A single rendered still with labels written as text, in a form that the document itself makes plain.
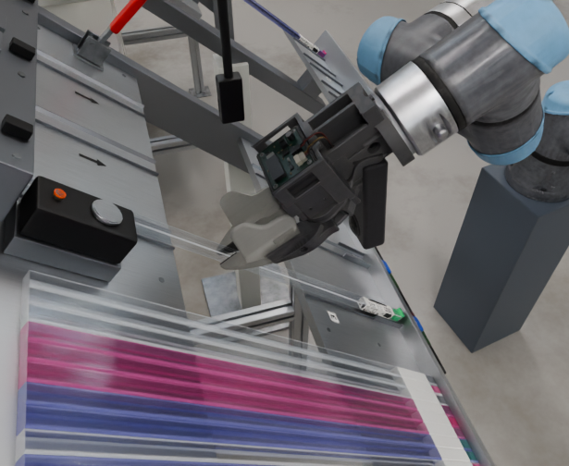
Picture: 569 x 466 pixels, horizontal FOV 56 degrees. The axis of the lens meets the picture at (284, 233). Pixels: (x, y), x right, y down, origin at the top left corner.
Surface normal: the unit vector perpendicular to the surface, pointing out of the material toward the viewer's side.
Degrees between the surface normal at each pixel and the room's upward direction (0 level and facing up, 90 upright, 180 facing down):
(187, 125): 90
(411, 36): 15
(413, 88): 40
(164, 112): 90
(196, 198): 0
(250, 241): 90
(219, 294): 0
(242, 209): 87
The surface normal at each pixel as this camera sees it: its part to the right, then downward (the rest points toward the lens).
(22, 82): 0.65, -0.65
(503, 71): 0.11, 0.52
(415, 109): -0.19, 0.15
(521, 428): 0.00, -0.68
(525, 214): -0.90, 0.32
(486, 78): -0.02, 0.37
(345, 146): 0.29, 0.70
